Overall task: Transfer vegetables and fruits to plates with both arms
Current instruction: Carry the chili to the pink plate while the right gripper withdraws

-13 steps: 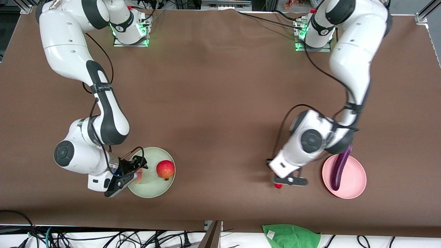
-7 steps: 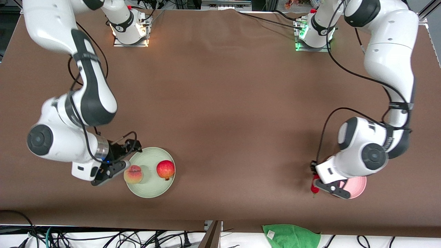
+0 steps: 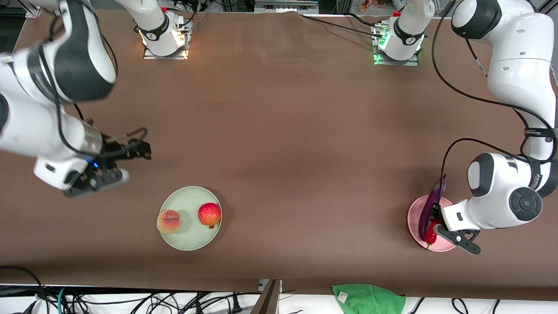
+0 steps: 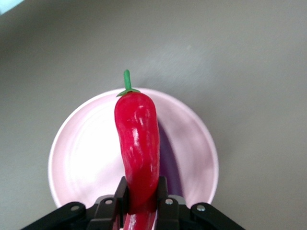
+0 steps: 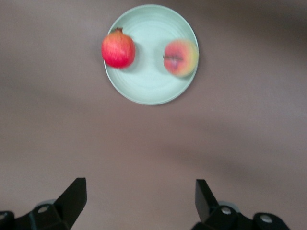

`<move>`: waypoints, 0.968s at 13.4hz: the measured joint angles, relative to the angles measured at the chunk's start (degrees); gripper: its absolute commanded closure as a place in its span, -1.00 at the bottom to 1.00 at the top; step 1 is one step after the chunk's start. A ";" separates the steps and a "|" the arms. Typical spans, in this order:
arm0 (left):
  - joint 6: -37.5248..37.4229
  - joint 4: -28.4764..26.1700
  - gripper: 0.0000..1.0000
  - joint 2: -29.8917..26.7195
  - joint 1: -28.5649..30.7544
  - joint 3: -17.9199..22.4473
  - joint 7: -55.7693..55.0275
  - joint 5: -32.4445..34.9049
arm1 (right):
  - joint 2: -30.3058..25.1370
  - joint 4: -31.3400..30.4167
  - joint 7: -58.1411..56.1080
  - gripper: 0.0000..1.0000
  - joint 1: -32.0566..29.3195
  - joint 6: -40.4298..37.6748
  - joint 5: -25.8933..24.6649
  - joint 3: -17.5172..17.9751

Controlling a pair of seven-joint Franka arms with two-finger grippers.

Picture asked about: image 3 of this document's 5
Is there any grey metal post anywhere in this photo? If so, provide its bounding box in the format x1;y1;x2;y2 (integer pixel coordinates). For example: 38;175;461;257
250;279;282;314

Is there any black cable on table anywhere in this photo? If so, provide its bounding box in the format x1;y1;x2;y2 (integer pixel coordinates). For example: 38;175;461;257
301;14;385;39

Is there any aluminium frame bar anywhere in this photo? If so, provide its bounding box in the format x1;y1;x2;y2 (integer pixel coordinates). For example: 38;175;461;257
254;0;320;14

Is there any brown table cover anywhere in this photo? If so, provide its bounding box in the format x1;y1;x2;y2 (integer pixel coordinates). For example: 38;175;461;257
0;8;558;301

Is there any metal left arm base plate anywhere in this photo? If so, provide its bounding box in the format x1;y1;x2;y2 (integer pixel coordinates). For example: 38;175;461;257
372;24;420;66

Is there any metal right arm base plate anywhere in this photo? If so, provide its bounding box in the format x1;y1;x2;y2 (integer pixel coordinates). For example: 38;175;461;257
143;17;190;60

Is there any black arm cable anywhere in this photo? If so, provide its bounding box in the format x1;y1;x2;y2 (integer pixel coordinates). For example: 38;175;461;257
39;9;120;157
432;0;558;184

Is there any yellow pink peach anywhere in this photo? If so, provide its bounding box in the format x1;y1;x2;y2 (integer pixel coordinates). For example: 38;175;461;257
157;210;181;235

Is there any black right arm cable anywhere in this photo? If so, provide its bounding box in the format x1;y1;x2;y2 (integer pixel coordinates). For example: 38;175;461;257
39;9;120;157

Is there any green cloth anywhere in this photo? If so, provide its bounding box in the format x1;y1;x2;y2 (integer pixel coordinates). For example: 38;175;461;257
332;284;407;314

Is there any purple eggplant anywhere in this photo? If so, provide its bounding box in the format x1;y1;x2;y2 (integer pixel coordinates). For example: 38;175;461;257
418;174;446;240

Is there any pink round plate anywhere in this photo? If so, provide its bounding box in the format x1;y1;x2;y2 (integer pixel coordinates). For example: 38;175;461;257
407;195;458;253

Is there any colourful background item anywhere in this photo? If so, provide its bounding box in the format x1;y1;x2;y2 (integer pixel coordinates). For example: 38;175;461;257
360;0;395;12

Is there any aluminium corner profile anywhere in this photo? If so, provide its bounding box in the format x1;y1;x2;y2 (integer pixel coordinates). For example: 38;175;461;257
17;0;43;18

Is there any black looping floor cable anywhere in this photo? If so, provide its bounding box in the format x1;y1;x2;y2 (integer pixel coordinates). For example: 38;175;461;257
0;265;49;314

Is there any pale green round plate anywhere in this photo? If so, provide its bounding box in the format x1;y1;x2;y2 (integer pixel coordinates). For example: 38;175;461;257
158;186;223;251

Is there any red pomegranate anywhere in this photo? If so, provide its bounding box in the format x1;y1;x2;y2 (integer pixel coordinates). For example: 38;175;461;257
198;202;222;229

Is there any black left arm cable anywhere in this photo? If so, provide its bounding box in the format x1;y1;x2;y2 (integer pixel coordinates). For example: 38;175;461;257
432;0;558;184

